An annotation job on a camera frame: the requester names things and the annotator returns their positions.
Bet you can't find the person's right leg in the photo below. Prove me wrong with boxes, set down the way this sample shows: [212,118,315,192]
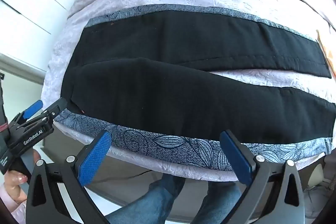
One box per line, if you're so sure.
[189,181,248,224]

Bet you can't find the person's left leg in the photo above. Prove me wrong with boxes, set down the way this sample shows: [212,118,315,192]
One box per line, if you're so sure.
[105,174,187,224]

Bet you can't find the person's leg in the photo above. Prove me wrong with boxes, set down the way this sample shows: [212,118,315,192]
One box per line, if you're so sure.
[189,181,248,224]
[105,174,187,224]

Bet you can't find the white wardrobe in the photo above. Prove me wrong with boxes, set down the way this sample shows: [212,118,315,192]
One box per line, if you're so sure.
[0,0,101,85]

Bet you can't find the grey leaf print cloth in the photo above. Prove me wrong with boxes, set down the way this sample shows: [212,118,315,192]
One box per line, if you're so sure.
[56,5,335,172]

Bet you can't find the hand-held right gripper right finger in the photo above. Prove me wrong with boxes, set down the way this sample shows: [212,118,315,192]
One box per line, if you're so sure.
[219,130,306,224]

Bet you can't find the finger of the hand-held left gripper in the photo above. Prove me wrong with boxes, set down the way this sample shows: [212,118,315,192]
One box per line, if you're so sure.
[24,97,68,131]
[9,100,44,127]

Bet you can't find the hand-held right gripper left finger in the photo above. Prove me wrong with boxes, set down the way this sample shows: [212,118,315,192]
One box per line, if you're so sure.
[25,131,113,224]

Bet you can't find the white plastic object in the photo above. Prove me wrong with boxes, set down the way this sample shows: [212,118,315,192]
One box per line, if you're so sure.
[307,163,326,189]

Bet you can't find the orange patterned cloth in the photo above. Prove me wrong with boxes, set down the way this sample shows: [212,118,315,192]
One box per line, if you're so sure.
[316,29,336,76]

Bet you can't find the black pants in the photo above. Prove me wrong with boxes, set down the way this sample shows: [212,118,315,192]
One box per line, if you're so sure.
[60,10,336,142]

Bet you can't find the person's left forearm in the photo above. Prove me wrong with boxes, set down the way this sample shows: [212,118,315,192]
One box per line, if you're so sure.
[0,183,28,224]

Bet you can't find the person's left hand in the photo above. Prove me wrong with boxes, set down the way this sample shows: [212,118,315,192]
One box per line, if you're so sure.
[0,171,29,205]

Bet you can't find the grey bed base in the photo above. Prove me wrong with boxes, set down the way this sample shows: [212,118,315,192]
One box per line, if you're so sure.
[42,135,326,216]

